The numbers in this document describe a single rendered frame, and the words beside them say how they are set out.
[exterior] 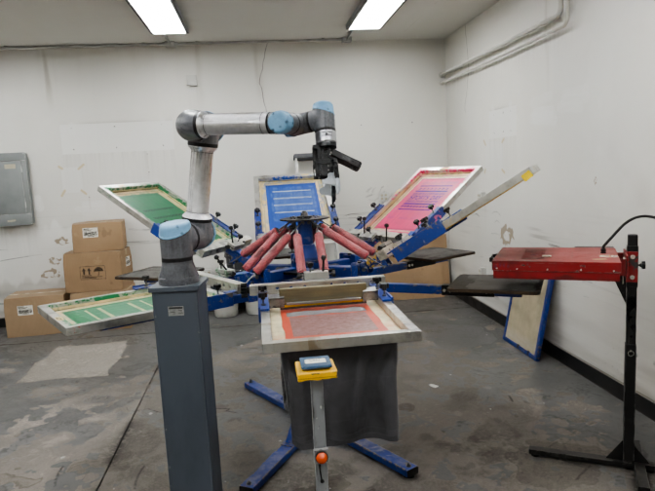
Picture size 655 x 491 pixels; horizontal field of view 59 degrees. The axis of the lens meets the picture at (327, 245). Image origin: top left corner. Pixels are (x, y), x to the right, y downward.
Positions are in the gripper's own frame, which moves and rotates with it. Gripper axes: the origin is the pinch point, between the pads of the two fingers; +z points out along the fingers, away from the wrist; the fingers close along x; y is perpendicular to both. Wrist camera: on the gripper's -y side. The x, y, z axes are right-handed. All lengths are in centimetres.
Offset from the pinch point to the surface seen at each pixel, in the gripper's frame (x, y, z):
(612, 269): -56, -132, 26
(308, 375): 4, 15, 58
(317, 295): -74, 3, 27
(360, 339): -18, -6, 48
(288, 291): -73, 16, 24
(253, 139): -442, 27, -183
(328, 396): -34, 5, 69
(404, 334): -18, -23, 48
